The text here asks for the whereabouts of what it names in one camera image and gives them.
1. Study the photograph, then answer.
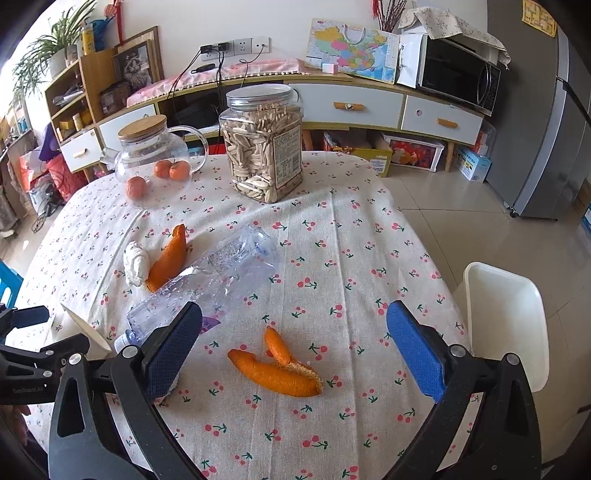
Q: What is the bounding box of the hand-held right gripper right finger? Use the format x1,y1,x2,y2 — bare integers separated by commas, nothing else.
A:
383,300,543,480

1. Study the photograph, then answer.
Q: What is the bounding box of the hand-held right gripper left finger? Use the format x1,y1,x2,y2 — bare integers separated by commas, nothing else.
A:
48,301,204,480

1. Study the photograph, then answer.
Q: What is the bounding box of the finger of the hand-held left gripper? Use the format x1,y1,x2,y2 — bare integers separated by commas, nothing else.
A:
0,305,50,344
0,335,92,370

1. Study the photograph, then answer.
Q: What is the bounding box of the white paper cup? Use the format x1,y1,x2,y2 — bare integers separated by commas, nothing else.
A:
60,302,115,360

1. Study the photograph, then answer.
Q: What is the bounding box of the crushed clear plastic bottle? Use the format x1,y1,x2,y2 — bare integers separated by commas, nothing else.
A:
114,223,280,356

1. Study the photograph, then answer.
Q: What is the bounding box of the white plastic bin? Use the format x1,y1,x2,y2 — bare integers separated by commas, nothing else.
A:
463,261,551,393

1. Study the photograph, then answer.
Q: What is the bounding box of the small orange peel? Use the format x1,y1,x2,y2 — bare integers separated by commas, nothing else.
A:
264,326,293,366

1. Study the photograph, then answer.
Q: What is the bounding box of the large orange peel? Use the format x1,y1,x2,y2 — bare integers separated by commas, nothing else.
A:
227,348,324,398

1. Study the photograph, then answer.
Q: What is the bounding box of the person's left hand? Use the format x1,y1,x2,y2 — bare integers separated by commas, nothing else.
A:
0,403,32,446

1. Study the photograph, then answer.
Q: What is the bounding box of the blue stool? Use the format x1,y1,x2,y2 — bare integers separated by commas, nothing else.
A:
0,261,24,305

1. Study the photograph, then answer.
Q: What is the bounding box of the long curved orange peel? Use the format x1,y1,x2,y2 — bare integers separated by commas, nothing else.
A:
147,224,188,293

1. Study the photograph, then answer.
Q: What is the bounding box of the white tissue wad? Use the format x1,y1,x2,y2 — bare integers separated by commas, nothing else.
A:
124,241,151,288

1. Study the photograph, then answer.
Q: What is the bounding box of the cherry print tablecloth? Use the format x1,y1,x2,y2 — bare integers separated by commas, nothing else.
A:
9,150,485,480

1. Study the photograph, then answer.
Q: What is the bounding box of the red bag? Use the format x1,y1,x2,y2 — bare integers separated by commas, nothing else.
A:
46,154,88,201

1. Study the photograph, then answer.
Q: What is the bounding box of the white orange bag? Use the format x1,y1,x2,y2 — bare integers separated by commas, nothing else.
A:
18,150,49,192

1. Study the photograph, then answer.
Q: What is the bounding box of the small white drawer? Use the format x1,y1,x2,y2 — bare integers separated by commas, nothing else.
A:
60,128,103,174

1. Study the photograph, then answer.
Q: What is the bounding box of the purple cloth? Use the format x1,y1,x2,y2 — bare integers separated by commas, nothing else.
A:
39,124,61,160

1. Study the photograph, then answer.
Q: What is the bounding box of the blue white box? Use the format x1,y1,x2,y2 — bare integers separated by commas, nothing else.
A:
455,145,492,182

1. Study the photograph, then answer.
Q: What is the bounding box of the glass teapot with bamboo lid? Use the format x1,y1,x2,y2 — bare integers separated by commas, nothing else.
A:
100,114,208,185

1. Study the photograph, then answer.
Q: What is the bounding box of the yellow blue cardboard box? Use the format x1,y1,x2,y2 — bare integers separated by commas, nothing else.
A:
323,131,393,177

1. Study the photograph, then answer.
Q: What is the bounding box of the white plastic storage box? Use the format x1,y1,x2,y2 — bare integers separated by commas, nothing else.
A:
381,131,446,172

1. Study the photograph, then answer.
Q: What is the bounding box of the clear jar of sunflower seeds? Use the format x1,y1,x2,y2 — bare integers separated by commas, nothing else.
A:
218,84,304,205

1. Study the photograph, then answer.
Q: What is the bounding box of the slanted white drawer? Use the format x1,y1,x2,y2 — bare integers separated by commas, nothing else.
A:
98,104,158,153

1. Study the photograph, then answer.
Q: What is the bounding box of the orange white box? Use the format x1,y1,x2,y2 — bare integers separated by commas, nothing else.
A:
473,122,497,155

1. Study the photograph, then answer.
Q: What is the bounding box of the brown cardboard box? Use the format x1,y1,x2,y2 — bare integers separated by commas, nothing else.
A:
573,178,591,217

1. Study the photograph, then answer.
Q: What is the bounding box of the white drawer with round hole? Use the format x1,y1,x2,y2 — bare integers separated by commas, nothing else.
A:
401,95,483,146

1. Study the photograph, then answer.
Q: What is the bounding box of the brown jar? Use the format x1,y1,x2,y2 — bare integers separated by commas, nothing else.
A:
100,80,130,116

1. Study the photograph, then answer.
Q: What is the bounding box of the wooden shelf unit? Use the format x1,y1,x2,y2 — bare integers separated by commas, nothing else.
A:
44,48,118,141

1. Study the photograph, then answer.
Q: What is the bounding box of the grey refrigerator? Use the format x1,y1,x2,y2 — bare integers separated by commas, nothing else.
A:
485,0,591,222

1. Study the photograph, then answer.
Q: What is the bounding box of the wide white drawer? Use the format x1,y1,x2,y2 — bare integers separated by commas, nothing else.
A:
295,84,404,130

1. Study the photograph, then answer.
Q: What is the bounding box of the green potted plant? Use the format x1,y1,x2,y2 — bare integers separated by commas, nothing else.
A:
11,0,98,107

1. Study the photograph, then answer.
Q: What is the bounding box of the wooden white TV cabinet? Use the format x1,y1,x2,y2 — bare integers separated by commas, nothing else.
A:
44,46,485,185

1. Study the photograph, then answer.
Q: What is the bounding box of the framed cat picture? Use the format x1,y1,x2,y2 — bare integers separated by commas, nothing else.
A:
113,25,164,95

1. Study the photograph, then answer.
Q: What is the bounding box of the black microwave oven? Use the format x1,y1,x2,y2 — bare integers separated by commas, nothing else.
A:
417,36,502,116

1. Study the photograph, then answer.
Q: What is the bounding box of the pink runner cloth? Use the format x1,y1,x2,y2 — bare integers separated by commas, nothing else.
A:
127,55,315,108

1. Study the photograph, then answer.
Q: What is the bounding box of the blue watering can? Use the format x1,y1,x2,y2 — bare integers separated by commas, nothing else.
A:
92,17,116,51

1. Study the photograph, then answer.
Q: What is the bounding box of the map print bag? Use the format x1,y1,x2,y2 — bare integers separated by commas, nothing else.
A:
305,18,400,85

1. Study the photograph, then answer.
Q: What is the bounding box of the long red hanging decoration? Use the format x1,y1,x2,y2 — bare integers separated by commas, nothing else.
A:
104,0,125,44

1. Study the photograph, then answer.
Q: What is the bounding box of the floral cover cloth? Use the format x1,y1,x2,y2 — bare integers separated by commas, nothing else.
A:
398,7,512,70

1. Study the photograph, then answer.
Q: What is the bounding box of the dry twigs bunch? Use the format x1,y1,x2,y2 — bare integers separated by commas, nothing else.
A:
376,0,409,33

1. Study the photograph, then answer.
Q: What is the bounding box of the yellow paper sheet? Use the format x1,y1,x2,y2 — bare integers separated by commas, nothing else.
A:
522,0,558,38

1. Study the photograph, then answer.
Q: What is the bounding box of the black power cable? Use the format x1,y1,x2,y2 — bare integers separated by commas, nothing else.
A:
167,51,208,100

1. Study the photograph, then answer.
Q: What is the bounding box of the white wall power outlet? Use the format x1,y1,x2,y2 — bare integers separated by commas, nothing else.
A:
201,36,271,60

